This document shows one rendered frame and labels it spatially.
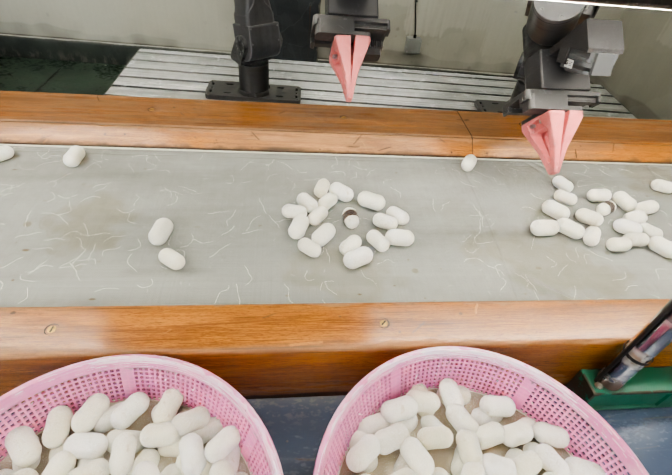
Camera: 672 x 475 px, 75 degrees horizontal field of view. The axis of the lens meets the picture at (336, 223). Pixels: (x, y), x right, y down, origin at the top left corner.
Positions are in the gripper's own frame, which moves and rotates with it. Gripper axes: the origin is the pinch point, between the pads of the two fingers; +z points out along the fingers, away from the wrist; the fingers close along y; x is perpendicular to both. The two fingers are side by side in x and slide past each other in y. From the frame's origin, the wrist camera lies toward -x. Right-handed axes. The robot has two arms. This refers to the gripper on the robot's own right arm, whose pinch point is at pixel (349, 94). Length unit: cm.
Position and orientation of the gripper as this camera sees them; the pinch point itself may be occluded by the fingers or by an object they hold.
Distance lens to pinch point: 60.9
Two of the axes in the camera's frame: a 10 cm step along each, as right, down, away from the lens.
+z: 0.0, 9.9, -1.2
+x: -1.3, 1.1, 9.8
